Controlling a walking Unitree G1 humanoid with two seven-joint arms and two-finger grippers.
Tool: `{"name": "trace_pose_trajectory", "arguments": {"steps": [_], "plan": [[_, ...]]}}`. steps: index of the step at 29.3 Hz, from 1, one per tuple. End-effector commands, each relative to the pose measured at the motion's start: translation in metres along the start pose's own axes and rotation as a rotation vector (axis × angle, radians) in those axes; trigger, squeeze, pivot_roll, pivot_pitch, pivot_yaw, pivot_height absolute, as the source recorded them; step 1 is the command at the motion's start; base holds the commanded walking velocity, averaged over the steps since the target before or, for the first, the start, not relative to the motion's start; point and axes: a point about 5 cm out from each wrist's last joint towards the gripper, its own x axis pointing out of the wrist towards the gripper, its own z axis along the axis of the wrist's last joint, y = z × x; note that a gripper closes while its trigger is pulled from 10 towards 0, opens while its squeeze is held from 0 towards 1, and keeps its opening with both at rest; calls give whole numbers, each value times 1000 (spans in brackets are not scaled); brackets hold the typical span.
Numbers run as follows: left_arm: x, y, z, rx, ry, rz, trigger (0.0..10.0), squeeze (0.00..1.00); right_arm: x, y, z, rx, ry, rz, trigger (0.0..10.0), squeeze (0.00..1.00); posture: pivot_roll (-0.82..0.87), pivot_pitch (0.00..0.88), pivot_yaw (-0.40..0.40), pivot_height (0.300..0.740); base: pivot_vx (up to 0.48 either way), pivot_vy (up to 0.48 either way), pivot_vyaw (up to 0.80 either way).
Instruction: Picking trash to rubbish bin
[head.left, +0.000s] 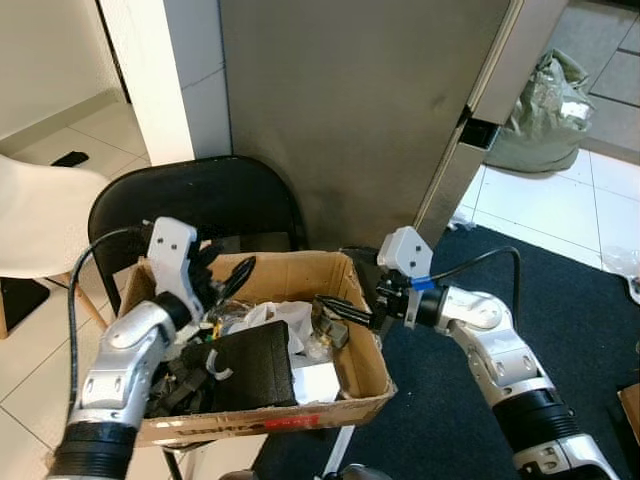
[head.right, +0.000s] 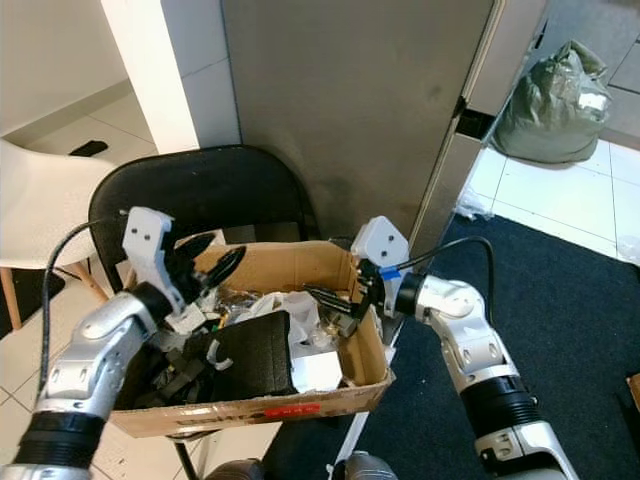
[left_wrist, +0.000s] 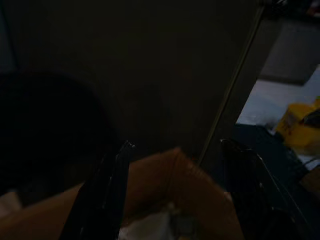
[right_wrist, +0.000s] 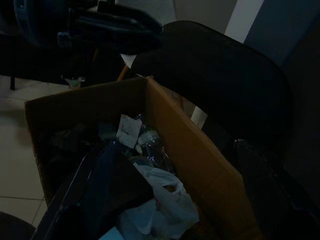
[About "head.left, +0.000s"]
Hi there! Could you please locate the white plastic bag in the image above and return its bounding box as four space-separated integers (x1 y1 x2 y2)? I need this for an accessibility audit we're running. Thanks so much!
232 300 323 353

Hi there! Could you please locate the black folding chair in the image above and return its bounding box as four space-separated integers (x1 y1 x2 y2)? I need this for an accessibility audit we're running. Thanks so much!
88 155 353 480

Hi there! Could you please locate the white paper sheet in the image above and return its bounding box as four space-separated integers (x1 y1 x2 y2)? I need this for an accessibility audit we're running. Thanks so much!
290 360 341 406

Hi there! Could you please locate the black foam block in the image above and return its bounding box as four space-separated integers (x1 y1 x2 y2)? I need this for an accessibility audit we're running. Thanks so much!
205 322 298 413

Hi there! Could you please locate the red label strip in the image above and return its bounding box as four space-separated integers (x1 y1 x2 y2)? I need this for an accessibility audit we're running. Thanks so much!
262 413 321 431

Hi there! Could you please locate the brown cardboard box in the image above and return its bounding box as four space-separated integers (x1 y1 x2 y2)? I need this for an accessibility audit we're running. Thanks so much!
118 250 398 448

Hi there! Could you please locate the grey right robot leg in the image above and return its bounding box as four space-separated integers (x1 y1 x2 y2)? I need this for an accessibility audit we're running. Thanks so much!
340 463 393 480

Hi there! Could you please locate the small flat black object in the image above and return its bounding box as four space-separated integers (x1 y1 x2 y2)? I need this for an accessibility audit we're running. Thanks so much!
50 150 91 168

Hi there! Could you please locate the white shell chair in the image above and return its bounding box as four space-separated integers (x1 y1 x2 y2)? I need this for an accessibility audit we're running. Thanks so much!
0 153 113 336

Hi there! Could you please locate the dark blue rug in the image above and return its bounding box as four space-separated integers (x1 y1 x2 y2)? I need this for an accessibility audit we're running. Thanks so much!
250 225 640 480

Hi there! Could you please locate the clear plastic scrap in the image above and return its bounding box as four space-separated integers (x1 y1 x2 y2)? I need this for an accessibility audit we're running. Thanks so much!
600 248 640 301

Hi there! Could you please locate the grey steel door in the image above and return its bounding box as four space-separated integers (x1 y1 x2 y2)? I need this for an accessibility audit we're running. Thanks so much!
220 0 513 251

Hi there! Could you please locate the green garbage bag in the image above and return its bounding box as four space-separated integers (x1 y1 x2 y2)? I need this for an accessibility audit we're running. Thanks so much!
485 50 593 176

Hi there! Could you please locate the brown cardboard piece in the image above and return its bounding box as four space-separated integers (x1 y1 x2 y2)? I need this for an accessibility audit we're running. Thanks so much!
618 385 640 441

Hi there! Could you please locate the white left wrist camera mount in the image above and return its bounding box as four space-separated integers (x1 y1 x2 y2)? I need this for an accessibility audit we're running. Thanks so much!
146 217 211 326

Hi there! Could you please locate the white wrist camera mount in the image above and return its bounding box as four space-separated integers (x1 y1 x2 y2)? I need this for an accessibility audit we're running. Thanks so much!
146 217 211 326
377 226 437 294

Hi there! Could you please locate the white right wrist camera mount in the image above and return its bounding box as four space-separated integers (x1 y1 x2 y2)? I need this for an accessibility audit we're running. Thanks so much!
377 226 437 294

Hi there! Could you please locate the black strap bundle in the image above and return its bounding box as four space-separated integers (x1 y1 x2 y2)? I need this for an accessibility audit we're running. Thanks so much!
148 345 216 419

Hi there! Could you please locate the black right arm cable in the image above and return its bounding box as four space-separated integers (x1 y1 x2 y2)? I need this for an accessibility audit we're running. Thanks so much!
430 246 524 331

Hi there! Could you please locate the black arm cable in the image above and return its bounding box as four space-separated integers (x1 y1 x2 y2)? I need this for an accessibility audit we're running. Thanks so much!
430 246 524 331
66 227 153 421

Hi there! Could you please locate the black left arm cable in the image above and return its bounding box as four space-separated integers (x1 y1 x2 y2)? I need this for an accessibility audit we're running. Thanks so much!
66 227 153 421

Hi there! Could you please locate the silver metal post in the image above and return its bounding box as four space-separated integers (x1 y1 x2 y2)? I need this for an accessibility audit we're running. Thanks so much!
413 0 571 246

